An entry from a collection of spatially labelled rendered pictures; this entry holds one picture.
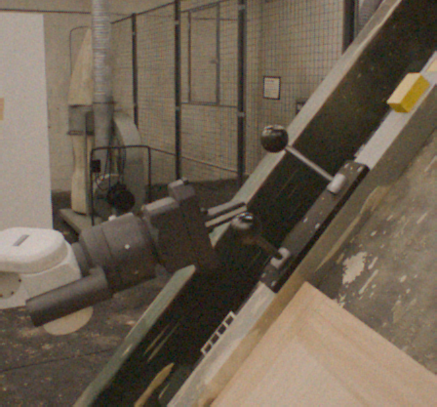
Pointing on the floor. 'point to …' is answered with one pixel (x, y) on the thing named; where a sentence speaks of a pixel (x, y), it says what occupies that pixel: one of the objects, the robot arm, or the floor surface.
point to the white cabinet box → (23, 131)
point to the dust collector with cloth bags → (101, 152)
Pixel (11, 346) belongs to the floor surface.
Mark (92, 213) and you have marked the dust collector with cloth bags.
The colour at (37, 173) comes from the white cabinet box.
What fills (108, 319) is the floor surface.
